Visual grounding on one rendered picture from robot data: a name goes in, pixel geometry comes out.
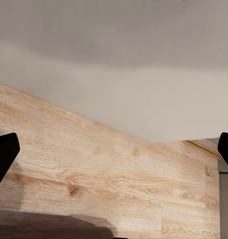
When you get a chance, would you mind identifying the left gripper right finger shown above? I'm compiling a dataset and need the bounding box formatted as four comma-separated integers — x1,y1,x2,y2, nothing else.
218,132,228,164

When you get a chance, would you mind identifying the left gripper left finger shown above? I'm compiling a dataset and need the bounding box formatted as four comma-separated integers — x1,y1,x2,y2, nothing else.
0,132,20,183

